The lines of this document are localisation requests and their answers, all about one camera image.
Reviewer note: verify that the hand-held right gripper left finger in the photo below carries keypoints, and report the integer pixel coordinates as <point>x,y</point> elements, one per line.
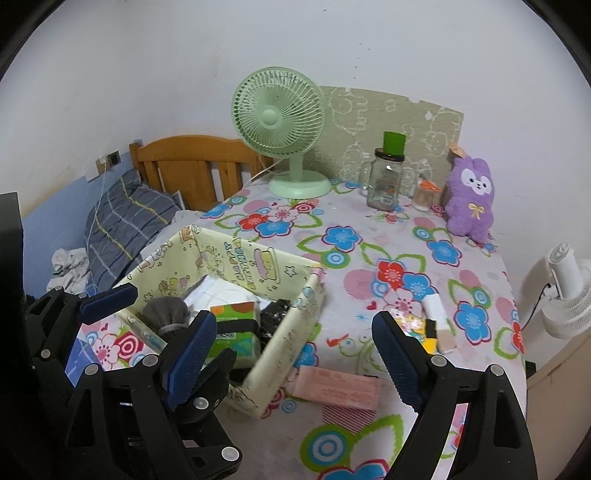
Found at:
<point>189,364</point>

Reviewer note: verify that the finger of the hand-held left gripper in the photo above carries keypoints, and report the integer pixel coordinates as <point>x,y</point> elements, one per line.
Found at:
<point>219,374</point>
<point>111,302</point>

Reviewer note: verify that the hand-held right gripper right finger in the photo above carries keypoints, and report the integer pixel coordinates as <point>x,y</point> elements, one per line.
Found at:
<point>397,364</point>

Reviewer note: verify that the yellow brown snack box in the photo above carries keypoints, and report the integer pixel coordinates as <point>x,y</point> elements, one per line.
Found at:
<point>415,330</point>

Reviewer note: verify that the green tissue pack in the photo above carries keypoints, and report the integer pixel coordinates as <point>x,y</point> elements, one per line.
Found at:
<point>235,318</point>

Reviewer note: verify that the white and beige roll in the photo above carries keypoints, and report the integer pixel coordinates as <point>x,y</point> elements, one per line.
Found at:
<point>438,318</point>

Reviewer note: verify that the pink packet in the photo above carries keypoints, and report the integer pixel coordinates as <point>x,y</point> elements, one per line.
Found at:
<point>337,387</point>

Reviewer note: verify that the yellow printed fabric storage box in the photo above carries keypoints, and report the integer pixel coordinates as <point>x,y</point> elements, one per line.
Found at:
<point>286,341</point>

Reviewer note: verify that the black crinkled packet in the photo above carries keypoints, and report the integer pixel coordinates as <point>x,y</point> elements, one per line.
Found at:
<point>274,318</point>

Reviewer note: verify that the white soft pack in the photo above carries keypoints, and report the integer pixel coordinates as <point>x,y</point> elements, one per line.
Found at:
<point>221,290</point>

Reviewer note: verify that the blue bed sheet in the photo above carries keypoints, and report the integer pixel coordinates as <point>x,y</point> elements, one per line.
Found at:
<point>41,277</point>

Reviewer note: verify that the crumpled white cloth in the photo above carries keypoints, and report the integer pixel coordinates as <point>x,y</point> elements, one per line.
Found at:
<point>69,270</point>

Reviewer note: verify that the grey plaid pillow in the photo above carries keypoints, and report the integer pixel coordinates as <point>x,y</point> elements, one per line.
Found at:
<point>124,217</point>

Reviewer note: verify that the floral tablecloth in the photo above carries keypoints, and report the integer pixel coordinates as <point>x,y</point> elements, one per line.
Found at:
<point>369,258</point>

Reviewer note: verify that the white blanket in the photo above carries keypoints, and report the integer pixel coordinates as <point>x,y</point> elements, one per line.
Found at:
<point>191,216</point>

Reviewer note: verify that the wooden bed headboard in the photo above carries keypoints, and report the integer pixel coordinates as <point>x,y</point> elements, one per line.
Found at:
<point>184,161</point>

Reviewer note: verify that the small jar with orange lid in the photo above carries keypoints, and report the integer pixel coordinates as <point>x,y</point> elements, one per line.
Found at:
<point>425,196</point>

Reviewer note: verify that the purple plush rabbit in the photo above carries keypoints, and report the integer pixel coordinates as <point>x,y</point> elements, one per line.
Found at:
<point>471,203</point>

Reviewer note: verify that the white standing fan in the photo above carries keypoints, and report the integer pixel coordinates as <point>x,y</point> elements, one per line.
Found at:
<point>568,295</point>

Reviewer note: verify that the glass jar with green lid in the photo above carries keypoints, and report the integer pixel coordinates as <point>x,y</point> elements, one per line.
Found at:
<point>385,180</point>

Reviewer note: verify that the green desk fan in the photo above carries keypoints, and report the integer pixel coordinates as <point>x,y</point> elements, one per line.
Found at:
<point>277,120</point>

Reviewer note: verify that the green patterned board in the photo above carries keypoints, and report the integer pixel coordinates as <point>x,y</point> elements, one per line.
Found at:
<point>360,115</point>

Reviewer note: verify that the dark wall socket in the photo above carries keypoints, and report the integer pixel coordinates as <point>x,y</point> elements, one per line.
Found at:
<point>113,158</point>

